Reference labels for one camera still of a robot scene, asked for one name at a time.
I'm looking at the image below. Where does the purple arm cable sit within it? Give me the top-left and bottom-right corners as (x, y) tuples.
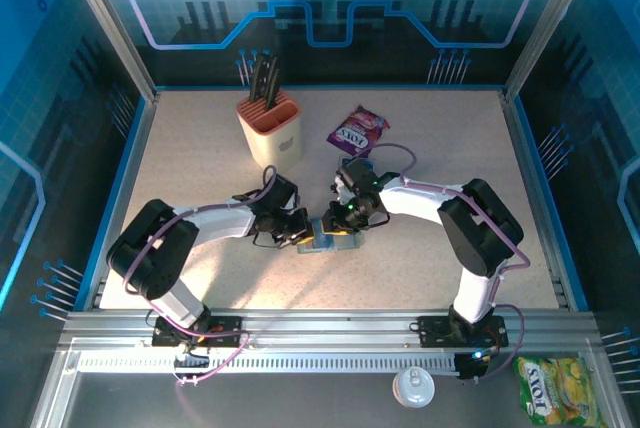
(369, 142), (531, 382)
(122, 164), (279, 428)

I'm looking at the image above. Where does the black handled knife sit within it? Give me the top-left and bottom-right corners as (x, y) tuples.
(266, 67), (281, 112)
(248, 55), (265, 102)
(258, 54), (274, 99)

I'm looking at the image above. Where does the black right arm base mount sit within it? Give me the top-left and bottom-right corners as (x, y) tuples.
(409, 314), (510, 349)

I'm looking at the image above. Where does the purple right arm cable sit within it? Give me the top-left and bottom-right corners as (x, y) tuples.
(369, 142), (531, 382)

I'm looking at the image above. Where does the aluminium frame post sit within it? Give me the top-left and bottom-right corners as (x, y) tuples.
(54, 0), (161, 102)
(502, 0), (601, 102)

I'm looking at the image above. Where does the aluminium frame rail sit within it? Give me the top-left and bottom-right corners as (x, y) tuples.
(59, 310), (601, 345)

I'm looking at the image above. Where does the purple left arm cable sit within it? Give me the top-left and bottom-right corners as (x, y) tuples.
(122, 164), (279, 428)

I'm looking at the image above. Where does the black electronics box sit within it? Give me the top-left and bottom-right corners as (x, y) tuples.
(453, 350), (490, 383)

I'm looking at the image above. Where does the beige knife block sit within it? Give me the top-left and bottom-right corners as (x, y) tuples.
(235, 90), (304, 174)

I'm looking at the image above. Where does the yellow green Fox's candy bag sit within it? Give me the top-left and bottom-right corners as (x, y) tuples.
(513, 355), (609, 428)

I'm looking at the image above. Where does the white slotted cable duct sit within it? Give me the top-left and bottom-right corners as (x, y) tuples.
(77, 351), (459, 375)

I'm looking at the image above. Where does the purple Fox's candy bag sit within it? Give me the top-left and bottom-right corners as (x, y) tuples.
(326, 104), (392, 159)

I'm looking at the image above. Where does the white tin can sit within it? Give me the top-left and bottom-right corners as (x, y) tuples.
(392, 366), (437, 408)

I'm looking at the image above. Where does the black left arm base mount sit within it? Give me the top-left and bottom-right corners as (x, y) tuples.
(151, 314), (245, 349)

